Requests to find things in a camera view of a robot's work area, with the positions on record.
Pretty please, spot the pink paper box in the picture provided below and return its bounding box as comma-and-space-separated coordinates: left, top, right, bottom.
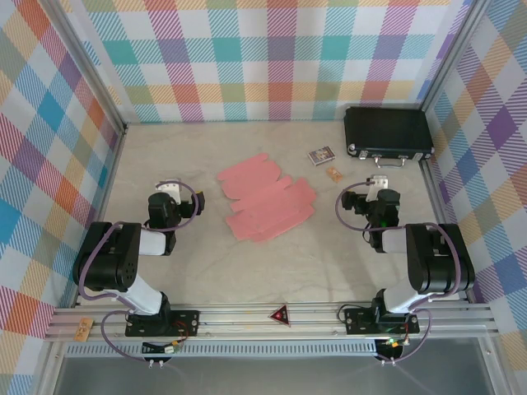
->
217, 153, 317, 243

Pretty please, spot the small printed card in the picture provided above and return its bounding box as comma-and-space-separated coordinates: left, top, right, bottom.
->
307, 147, 336, 165

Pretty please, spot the black carrying case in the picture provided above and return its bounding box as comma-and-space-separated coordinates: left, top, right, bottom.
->
343, 106, 436, 169

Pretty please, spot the red triangle sign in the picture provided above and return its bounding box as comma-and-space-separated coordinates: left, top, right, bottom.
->
268, 304, 291, 327

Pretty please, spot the small wooden tag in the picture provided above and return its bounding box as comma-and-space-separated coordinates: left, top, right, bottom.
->
73, 317, 92, 342

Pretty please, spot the grey metal panel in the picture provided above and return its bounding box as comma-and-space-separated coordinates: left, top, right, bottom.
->
40, 341, 501, 395

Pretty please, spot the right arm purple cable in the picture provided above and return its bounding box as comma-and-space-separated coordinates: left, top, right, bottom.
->
335, 180, 462, 365

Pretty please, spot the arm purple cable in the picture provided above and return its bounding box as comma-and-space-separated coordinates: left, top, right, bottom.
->
335, 180, 462, 365
76, 179, 206, 365

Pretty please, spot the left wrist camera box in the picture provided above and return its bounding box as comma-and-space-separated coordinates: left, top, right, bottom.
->
158, 179, 183, 205

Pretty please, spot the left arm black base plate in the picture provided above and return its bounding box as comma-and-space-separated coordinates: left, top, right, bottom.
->
124, 308, 201, 339

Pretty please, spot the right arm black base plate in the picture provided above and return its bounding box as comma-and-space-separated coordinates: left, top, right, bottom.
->
343, 306, 421, 335

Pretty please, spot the aluminium frame rail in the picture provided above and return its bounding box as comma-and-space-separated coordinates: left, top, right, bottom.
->
44, 302, 500, 342

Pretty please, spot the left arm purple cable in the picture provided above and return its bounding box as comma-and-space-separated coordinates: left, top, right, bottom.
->
76, 179, 206, 365

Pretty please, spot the black connector bracket with wires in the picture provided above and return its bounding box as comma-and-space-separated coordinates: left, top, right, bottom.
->
375, 335, 409, 366
141, 340, 183, 368

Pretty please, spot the grey slotted cable duct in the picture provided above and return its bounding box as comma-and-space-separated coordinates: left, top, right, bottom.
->
64, 339, 380, 358

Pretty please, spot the aluminium frame post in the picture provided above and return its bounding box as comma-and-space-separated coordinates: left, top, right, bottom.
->
417, 0, 493, 114
39, 0, 128, 135

